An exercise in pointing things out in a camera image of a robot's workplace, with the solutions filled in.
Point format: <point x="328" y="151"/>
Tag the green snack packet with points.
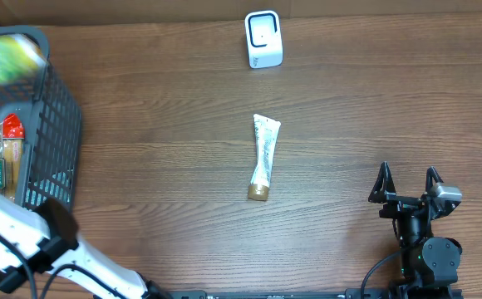
<point x="20" y="58"/>

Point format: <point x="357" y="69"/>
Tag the white barcode scanner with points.
<point x="264" y="39"/>

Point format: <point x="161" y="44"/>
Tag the white tube with gold cap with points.
<point x="266" y="132"/>

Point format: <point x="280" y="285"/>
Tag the orange spaghetti packet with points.
<point x="12" y="136"/>

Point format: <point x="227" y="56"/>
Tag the grey plastic shopping basket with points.
<point x="52" y="121"/>

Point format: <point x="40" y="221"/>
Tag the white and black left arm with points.
<point x="48" y="239"/>

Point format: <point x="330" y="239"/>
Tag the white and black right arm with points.
<point x="429" y="264"/>

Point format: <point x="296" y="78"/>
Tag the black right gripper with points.
<point x="384" y="188"/>

